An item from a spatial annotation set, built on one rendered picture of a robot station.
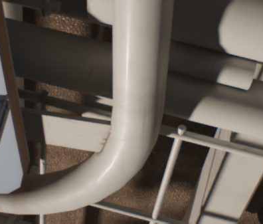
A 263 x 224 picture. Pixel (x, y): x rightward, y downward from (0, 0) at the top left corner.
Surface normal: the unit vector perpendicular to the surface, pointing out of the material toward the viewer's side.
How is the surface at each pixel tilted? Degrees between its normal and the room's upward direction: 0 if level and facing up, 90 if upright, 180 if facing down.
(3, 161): 1
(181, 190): 0
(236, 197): 0
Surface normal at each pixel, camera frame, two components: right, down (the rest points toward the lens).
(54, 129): -0.19, 0.67
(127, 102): -0.47, 0.59
